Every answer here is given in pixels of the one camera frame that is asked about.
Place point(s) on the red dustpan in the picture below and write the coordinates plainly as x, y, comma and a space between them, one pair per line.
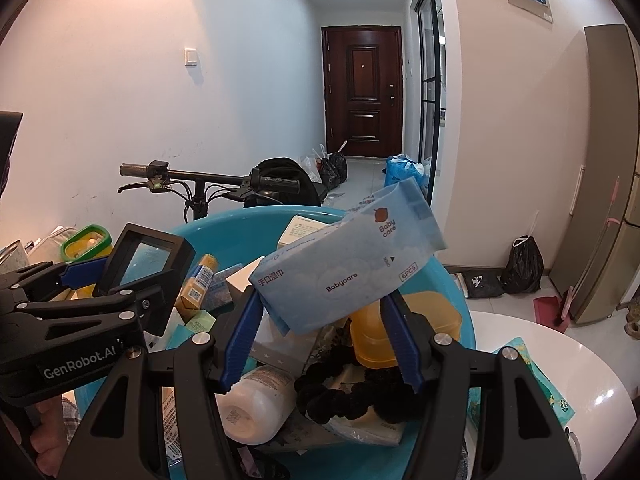
550, 315

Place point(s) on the black flat bag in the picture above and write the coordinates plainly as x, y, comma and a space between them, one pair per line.
480, 284

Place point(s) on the blue plastic basin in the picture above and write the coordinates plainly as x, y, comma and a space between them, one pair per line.
225, 230

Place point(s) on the brown entrance door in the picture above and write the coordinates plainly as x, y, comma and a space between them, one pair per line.
362, 90

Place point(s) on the black scrunchie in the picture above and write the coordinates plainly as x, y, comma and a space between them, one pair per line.
325, 400

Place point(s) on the blue wet wipes pack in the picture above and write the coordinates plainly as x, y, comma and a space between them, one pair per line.
345, 270

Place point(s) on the amber soap box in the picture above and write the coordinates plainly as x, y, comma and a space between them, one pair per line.
365, 340

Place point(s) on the blue shopping bag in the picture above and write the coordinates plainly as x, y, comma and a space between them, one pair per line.
400, 172

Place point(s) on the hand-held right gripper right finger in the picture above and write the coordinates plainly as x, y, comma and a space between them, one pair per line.
400, 340

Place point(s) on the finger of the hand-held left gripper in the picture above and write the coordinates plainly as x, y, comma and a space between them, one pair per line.
100, 305
85, 270

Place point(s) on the white light switch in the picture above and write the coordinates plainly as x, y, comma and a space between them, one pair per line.
190, 56

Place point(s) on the person's left hand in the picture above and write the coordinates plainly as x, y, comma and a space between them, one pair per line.
47, 430

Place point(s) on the black trash bag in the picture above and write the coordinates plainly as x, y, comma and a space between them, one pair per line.
332, 170
522, 265

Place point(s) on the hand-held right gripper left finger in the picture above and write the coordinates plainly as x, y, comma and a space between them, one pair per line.
242, 340

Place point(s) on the plaid shirt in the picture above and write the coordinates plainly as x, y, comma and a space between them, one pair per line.
72, 415

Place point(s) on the black framed glass door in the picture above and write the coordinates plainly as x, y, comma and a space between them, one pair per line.
427, 85

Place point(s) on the white plastic bottle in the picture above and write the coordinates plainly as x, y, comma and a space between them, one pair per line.
255, 405

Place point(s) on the green tissue pack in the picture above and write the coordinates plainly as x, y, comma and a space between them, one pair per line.
557, 395

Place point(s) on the yellow container green lid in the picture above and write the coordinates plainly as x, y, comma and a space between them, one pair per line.
70, 247

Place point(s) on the beige refrigerator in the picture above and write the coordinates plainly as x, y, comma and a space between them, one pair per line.
610, 160

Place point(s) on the white small box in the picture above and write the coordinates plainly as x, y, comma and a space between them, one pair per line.
240, 280

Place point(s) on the yellow bottle blue label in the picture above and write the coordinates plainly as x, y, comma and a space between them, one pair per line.
197, 280

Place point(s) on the tall paper canister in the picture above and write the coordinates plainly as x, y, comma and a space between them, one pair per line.
15, 257

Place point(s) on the black framed clear case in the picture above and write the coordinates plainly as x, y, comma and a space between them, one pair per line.
182, 270

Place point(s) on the black backpack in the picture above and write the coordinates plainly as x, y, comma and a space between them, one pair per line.
285, 170

